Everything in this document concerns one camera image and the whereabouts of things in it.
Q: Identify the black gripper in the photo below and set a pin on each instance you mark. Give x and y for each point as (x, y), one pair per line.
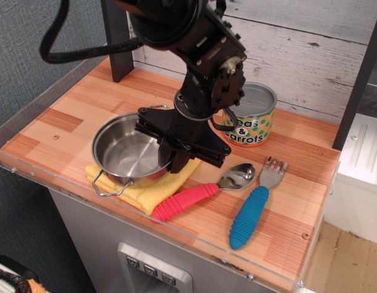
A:
(182, 137)

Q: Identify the silver metal pot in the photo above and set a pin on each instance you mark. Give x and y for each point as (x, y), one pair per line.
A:
(125, 155)

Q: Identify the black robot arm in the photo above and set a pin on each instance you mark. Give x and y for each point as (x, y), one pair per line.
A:
(214, 58)

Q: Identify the yellow folded rag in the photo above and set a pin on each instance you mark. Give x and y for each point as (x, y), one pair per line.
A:
(145, 199)

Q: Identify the peas and carrots can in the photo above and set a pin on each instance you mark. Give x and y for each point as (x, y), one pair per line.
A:
(254, 116)

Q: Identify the grey toy fridge cabinet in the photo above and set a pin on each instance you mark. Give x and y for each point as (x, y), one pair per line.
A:
(97, 236)

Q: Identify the silver dispenser button panel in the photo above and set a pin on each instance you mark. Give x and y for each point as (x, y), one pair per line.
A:
(151, 270)

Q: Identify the orange object bottom left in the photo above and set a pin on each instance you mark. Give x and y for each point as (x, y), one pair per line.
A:
(36, 287)

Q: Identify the red handled spoon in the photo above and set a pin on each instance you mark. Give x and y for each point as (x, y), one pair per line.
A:
(236, 178)

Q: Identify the blue handled fork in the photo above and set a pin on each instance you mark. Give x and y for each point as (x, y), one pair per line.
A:
(247, 218)

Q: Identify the black vertical post left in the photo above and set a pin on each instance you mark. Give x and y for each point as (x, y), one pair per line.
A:
(117, 31)

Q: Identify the black vertical post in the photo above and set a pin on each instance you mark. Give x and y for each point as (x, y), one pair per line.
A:
(357, 92)
(117, 31)

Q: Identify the clear acrylic guard rail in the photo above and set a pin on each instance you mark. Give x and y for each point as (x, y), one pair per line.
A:
(307, 77)

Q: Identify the black vertical post right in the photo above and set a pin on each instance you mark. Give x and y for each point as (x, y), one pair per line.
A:
(357, 92)

